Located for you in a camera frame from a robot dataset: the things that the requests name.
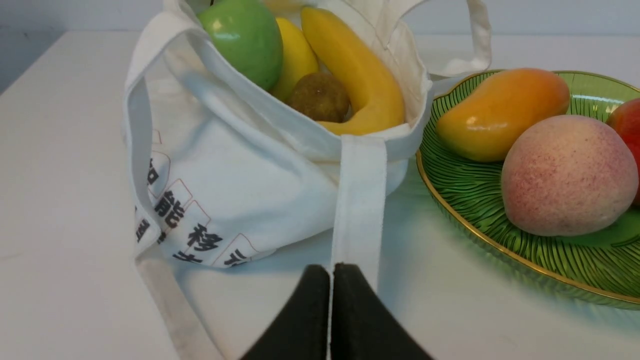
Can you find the yellow banana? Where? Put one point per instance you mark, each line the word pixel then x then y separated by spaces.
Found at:
pixel 375 96

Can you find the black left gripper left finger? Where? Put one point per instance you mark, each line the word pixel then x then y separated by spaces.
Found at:
pixel 299 331

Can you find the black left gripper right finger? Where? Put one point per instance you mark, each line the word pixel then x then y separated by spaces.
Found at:
pixel 361 326

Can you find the green apple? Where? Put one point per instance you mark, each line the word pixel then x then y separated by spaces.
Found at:
pixel 247 35

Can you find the green glass plate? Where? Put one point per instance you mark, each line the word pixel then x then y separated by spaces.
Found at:
pixel 601 268

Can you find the orange mango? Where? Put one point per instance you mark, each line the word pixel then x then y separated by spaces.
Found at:
pixel 484 126

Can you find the white cloth tote bag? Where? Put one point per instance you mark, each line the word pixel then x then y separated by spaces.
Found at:
pixel 223 173

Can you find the pink peach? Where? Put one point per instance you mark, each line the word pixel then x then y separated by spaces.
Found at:
pixel 568 175

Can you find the red apple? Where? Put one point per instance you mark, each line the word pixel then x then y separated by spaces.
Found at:
pixel 625 120

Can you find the yellow lemon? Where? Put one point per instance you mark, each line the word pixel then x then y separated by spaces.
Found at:
pixel 298 59

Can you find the brown kiwi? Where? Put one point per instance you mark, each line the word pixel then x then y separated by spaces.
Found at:
pixel 321 97

